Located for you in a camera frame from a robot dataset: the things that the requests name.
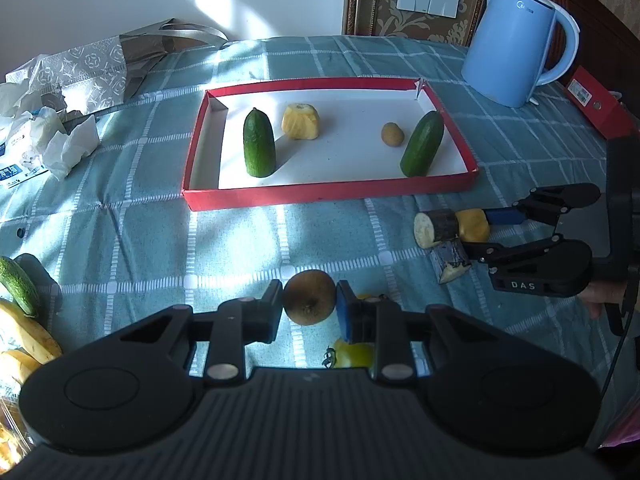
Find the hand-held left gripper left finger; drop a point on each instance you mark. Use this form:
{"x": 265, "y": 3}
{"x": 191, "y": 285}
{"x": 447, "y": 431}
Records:
{"x": 270, "y": 312}

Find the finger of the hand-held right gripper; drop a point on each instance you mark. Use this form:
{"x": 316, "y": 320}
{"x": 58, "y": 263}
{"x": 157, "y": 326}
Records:
{"x": 505, "y": 216}
{"x": 500, "y": 252}

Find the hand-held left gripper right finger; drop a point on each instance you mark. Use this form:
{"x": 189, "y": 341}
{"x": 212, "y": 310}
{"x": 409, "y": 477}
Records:
{"x": 345, "y": 312}

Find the yellow peeled fruit piece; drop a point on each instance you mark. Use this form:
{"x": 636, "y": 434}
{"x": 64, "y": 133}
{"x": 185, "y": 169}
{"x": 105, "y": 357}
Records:
{"x": 472, "y": 225}
{"x": 300, "y": 121}

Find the brown kiwi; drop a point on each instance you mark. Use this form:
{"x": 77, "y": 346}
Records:
{"x": 309, "y": 297}
{"x": 392, "y": 135}

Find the green tomato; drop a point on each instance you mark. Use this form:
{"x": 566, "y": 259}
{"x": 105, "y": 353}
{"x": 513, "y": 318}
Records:
{"x": 352, "y": 355}

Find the cut green cucumber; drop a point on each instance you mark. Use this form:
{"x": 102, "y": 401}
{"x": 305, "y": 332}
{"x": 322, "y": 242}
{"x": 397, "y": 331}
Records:
{"x": 422, "y": 145}

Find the shallow red cardboard box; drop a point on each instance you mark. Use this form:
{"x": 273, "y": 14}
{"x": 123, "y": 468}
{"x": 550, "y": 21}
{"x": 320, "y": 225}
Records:
{"x": 340, "y": 160}

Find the person's right hand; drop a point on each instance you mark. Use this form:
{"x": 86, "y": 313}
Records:
{"x": 595, "y": 297}

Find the flat red box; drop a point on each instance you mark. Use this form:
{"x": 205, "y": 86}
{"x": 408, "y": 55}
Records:
{"x": 600, "y": 105}

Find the green checked tablecloth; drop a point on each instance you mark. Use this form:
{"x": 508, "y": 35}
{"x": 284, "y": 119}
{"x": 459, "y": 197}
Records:
{"x": 125, "y": 240}

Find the blue electric kettle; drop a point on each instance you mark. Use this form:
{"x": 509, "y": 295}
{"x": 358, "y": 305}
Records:
{"x": 515, "y": 45}

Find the brown wooden chair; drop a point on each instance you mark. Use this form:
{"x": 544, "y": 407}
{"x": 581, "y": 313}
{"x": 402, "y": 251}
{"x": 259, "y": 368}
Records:
{"x": 600, "y": 5}

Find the yellow banana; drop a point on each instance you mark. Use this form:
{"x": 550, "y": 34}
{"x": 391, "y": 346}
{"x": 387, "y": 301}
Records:
{"x": 15, "y": 365}
{"x": 27, "y": 332}

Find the small green cucumber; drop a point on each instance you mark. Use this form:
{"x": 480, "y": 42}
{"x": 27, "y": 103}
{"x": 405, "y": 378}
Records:
{"x": 17, "y": 285}

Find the crumpled white tissue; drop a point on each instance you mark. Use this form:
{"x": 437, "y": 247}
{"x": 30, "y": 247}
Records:
{"x": 70, "y": 147}

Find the blue white tissue pack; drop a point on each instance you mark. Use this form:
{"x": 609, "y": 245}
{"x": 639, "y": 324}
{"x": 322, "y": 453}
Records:
{"x": 15, "y": 160}

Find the silver patterned gift bag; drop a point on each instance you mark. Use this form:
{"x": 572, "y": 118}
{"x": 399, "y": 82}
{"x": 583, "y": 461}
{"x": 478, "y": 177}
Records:
{"x": 95, "y": 67}

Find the white tissue pile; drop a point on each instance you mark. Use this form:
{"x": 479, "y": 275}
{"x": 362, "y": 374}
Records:
{"x": 22, "y": 90}

